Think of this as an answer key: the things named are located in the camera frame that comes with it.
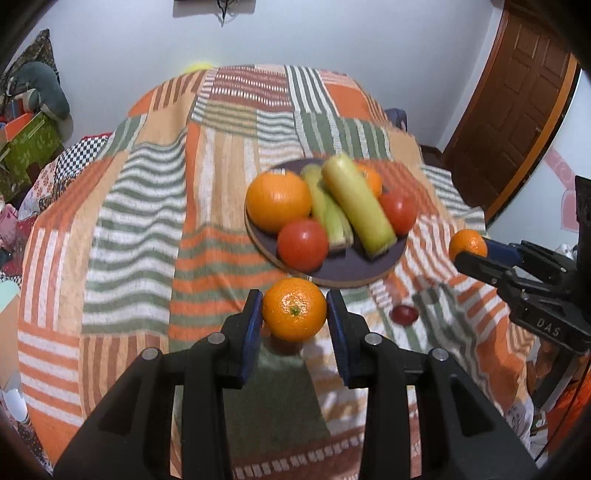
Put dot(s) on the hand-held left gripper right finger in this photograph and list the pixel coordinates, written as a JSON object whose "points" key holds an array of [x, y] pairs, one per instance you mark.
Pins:
{"points": [[337, 332]]}

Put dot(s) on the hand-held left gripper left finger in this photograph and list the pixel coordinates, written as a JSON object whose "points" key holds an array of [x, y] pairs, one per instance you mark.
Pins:
{"points": [[251, 332]]}

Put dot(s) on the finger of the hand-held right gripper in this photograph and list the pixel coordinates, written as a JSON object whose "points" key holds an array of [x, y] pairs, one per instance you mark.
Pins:
{"points": [[480, 267], [501, 251]]}

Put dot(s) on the small mandarin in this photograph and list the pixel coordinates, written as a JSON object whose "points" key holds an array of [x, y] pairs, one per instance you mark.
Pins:
{"points": [[373, 181], [466, 242], [294, 309]]}

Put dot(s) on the purple round plate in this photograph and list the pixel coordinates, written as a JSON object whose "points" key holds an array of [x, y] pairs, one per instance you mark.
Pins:
{"points": [[341, 272]]}

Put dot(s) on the red tomato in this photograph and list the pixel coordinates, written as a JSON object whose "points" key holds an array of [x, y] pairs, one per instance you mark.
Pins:
{"points": [[302, 244], [400, 212]]}

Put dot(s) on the greenish corn cob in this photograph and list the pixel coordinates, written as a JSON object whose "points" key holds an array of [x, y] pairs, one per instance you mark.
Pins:
{"points": [[325, 207]]}

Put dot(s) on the yellow corn cob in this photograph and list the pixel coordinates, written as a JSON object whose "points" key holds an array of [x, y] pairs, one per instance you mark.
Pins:
{"points": [[360, 203]]}

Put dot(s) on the large orange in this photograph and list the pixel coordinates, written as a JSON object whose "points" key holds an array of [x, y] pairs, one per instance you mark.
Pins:
{"points": [[278, 201]]}

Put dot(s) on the dark red jujube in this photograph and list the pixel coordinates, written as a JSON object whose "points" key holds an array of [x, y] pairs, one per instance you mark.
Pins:
{"points": [[404, 314]]}

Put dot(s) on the white heart-print wardrobe door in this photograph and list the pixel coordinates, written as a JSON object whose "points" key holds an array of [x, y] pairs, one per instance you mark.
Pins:
{"points": [[554, 184]]}

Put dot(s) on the brown wooden door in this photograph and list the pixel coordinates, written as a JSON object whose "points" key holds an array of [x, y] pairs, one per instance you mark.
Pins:
{"points": [[512, 101]]}

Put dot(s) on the striped patchwork blanket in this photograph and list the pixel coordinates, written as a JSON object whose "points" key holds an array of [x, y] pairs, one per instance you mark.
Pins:
{"points": [[138, 230]]}

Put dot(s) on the light green bowl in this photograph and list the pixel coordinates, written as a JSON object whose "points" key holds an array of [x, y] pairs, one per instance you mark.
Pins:
{"points": [[9, 297]]}

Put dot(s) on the white bowl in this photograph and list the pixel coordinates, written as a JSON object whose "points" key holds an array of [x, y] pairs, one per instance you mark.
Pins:
{"points": [[16, 404]]}

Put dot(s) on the checkered floral quilt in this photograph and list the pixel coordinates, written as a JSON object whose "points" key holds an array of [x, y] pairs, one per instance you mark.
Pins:
{"points": [[78, 152]]}

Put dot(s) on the yellow curved object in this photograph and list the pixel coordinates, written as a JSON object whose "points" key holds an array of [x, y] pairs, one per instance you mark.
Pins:
{"points": [[198, 68]]}

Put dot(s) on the green storage box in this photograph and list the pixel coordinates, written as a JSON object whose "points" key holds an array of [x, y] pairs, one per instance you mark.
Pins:
{"points": [[32, 147]]}

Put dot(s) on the grey plush cushion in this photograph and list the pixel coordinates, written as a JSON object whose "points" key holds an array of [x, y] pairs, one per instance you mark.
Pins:
{"points": [[44, 90]]}

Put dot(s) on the patterned dark bag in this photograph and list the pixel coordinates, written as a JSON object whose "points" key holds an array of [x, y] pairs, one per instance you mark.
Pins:
{"points": [[39, 48]]}

